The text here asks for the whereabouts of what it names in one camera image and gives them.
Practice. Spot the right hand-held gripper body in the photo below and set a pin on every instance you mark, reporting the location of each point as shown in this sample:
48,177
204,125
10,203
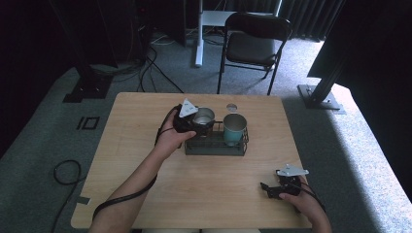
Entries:
290,184

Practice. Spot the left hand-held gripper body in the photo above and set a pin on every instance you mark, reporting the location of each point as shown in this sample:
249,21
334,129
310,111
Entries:
184,124

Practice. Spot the copper metal cup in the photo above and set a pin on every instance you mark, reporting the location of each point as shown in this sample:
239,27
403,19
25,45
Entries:
204,116

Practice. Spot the teal metal cup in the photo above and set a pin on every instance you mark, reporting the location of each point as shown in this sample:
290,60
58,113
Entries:
233,131

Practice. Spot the person's left hand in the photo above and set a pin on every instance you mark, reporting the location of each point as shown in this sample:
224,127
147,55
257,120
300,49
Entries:
168,140

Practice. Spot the person's right hand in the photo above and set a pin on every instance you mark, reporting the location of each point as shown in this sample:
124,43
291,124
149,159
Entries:
306,204

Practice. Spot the round grey table grommet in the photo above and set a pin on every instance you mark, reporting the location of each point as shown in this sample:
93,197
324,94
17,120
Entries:
231,106

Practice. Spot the black metal stand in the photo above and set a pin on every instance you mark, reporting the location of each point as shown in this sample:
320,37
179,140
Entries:
319,97
89,85

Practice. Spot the black folding chair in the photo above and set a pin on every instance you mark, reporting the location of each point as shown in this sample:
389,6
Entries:
251,48

